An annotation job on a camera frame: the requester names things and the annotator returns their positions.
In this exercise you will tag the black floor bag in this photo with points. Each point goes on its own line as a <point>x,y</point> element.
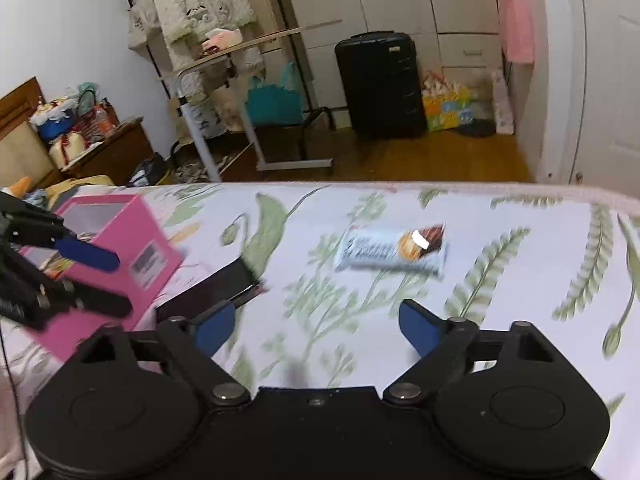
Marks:
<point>147,170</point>

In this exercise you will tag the white wardrobe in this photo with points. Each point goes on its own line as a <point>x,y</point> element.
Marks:
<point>390,0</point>

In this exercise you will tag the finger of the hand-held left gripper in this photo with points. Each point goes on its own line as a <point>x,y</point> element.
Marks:
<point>85,255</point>
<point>100,304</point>

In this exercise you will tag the yellow cloth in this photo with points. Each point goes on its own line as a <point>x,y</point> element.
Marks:
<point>70,186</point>

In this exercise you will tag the pink hanging bag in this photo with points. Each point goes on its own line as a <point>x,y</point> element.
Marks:
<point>517,30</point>

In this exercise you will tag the wooden nightstand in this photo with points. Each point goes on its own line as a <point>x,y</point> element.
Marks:
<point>120,152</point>

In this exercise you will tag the pink cardboard box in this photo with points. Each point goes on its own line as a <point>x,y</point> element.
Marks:
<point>125,225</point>

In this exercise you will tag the floral bedsheet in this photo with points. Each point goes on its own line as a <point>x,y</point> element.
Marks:
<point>500,220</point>

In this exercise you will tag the teal bag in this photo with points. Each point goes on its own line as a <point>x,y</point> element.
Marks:
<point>272,105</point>

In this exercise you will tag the white door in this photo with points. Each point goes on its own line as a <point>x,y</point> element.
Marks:
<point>610,85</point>

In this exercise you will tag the white frame side table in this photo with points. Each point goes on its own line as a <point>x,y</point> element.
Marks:
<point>200,142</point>

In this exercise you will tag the wooden headboard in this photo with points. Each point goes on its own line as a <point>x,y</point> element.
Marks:
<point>22,105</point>

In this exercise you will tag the cream gift basket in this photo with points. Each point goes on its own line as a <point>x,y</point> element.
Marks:
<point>67,150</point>

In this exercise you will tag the black metal stand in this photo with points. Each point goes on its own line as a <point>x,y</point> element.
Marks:
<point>302,142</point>

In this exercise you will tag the pink patterned roll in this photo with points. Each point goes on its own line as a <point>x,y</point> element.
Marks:
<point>502,105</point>

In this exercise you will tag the white snack bar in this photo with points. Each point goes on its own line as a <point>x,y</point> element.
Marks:
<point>370,251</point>

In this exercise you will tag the black snack packet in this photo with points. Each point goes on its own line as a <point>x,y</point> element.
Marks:
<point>220,285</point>

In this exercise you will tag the blue basket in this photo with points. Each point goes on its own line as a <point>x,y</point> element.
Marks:
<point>55,122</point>

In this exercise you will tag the black suitcase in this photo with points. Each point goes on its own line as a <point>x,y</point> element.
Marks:
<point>380,85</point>

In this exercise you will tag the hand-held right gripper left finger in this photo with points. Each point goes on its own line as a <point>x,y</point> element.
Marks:
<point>215,330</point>

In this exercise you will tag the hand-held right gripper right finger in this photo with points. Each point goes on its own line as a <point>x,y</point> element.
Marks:
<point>417,327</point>

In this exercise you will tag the orange bottle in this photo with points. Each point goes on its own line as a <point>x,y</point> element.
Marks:
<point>103,121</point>

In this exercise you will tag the pink item on table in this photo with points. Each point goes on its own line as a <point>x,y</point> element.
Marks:
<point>222,40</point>

